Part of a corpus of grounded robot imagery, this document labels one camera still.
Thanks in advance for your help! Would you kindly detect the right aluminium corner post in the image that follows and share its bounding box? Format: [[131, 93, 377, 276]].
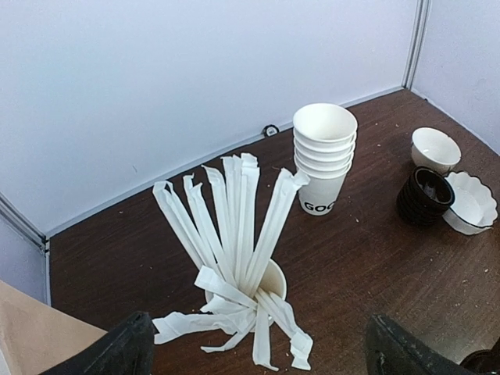
[[402, 0, 432, 91]]

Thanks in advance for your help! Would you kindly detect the aluminium corner post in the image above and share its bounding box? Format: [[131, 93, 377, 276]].
[[402, 0, 432, 91], [1, 195, 52, 305]]

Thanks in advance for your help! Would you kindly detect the bundle of wrapped white straws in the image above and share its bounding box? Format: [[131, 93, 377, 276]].
[[152, 153, 313, 371]]

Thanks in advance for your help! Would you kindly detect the black lid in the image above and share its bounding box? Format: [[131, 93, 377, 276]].
[[460, 350, 499, 374]]

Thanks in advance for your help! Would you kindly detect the stack of white paper cups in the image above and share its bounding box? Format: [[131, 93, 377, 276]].
[[292, 103, 358, 216]]

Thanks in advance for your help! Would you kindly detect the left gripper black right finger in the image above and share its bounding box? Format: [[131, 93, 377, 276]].
[[365, 314, 471, 374]]

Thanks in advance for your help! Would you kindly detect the stack of black cup lids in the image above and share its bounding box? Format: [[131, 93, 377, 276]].
[[396, 166, 455, 227]]

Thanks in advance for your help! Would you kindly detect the left aluminium corner post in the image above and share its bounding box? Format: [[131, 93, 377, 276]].
[[1, 195, 52, 305]]

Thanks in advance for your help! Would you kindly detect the plain white round bowl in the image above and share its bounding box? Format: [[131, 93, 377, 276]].
[[411, 127, 462, 175]]

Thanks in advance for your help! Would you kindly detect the brown paper takeout bag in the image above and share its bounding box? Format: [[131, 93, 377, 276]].
[[1, 282, 106, 374]]

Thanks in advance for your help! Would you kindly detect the white scalloped bowl black rim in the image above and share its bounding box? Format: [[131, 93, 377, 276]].
[[443, 171, 498, 235]]

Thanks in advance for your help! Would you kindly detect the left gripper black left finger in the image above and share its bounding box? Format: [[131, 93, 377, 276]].
[[44, 312, 155, 375]]

